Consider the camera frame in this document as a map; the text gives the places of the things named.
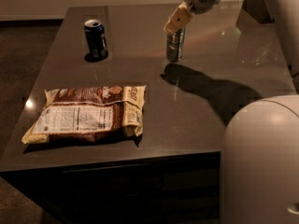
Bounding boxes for silver redbull can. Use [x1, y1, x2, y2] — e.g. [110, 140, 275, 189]
[166, 28, 185, 63]

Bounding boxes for clear plastic wrapper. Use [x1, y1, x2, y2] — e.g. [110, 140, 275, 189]
[249, 44, 276, 68]

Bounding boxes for brown yellow snack bag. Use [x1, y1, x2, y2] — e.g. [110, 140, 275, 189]
[21, 86, 146, 145]

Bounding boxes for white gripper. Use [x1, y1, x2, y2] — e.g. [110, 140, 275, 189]
[164, 0, 220, 35]

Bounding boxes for dark drawer cabinet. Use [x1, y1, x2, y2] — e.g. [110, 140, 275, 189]
[1, 153, 220, 224]

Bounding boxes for dark box with snacks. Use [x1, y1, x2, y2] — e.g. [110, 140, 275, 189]
[242, 0, 272, 24]

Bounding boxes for blue soda can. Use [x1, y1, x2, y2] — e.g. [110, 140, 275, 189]
[84, 19, 108, 61]

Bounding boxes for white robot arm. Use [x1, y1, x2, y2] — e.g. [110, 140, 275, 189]
[220, 0, 299, 224]

